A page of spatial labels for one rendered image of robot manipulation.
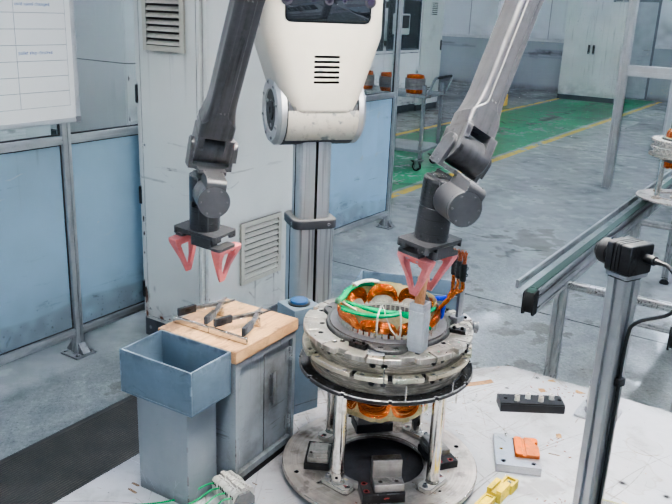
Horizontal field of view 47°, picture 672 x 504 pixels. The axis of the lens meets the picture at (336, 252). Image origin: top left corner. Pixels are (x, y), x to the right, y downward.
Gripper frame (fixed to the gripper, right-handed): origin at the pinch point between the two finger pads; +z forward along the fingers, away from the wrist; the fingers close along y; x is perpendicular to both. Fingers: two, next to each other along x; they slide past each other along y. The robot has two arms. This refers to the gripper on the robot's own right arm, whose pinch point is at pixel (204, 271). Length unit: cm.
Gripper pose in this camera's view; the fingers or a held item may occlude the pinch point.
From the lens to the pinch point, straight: 149.2
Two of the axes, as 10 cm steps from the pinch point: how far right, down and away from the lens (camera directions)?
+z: -0.6, 9.3, 3.7
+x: 5.2, -2.8, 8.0
